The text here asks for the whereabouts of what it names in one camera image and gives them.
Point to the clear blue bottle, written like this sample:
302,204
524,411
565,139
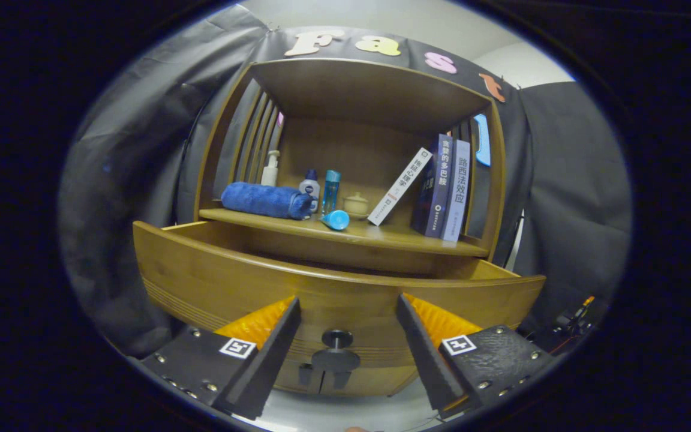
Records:
331,189

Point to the black device with orange tip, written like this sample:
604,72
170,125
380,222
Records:
573,315

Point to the blue and white tube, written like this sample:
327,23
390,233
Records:
338,220

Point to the white pump bottle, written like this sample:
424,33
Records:
270,174

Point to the light purple book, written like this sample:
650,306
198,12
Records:
458,192

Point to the wooden cabinet door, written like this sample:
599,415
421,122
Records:
381,379
288,379

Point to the dark blue book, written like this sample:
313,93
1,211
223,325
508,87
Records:
439,186

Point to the wooden countertop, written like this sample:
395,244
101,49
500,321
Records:
381,234

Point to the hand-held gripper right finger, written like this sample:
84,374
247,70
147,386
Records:
426,360

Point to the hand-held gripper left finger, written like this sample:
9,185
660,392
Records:
267,366

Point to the white book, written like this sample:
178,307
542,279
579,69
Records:
399,186

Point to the wooden cabinet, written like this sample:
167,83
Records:
369,90

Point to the blue folded towel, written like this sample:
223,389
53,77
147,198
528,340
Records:
261,200

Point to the white bottle with blue cap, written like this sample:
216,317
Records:
309,189

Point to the beige lidded teacup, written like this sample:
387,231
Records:
356,206

